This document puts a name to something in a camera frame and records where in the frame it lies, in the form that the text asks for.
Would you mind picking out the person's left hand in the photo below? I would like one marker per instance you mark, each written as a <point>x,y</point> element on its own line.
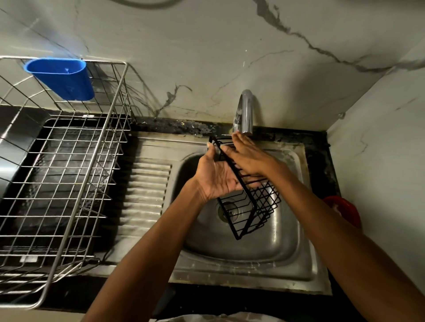
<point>215,177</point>

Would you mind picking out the person's patterned clothing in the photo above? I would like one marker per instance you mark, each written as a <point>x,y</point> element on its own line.
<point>219,319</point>

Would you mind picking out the stainless steel sink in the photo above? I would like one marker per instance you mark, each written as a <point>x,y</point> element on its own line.
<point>146,195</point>

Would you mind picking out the person's left forearm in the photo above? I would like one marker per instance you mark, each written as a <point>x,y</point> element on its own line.
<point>139,265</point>

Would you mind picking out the round sink drain strainer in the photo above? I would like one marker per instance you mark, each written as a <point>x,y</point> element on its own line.
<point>224,212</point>

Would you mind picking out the red and green bowl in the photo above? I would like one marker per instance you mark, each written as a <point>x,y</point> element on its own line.
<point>347,210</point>

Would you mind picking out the chrome sink faucet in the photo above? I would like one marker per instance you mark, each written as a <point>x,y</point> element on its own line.
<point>246,112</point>

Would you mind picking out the black wire basket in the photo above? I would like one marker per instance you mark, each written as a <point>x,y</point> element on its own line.
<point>255,205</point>

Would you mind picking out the blue plastic cutlery holder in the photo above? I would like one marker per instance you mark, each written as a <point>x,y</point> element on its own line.
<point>64,79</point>

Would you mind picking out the person's right forearm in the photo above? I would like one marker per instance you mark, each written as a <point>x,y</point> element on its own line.
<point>352,245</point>

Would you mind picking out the person's right hand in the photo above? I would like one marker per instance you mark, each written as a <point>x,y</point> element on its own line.
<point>252,157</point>

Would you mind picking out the dark steel drip tray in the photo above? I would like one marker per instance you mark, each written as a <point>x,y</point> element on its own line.
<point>59,185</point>

